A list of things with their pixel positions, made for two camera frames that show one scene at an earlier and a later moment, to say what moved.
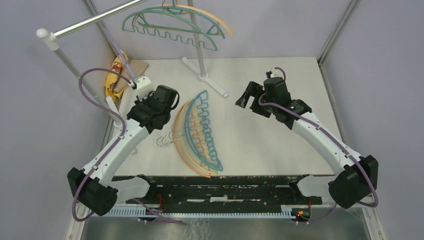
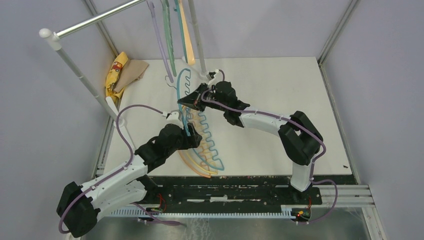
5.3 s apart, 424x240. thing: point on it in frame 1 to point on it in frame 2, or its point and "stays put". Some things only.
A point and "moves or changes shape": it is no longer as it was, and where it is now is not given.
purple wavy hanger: x=119 y=52 to x=153 y=13
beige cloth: x=135 y=68 stays put
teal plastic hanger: x=176 y=21 moves or changes shape
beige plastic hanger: x=187 y=7 to x=190 y=58
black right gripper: x=255 y=99 to x=200 y=98
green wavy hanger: x=183 y=22 to x=167 y=16
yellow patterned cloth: x=112 y=79 stays put
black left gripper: x=145 y=117 to x=193 y=137
